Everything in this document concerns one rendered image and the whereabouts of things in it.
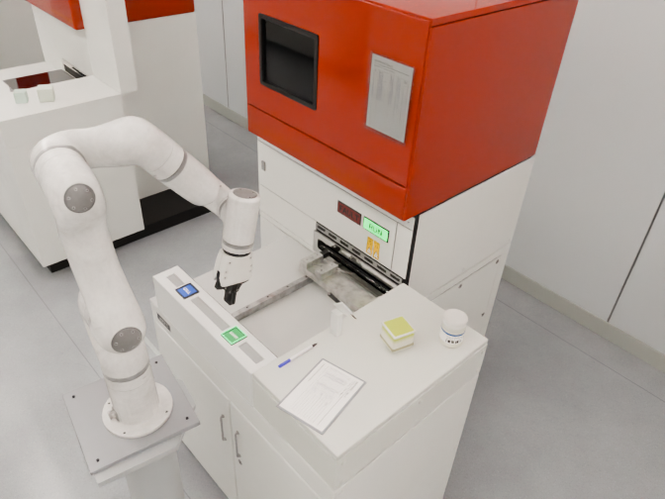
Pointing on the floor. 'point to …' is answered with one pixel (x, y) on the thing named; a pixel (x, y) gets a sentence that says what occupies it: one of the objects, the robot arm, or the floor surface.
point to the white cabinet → (253, 456)
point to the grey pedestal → (151, 468)
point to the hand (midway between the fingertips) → (230, 296)
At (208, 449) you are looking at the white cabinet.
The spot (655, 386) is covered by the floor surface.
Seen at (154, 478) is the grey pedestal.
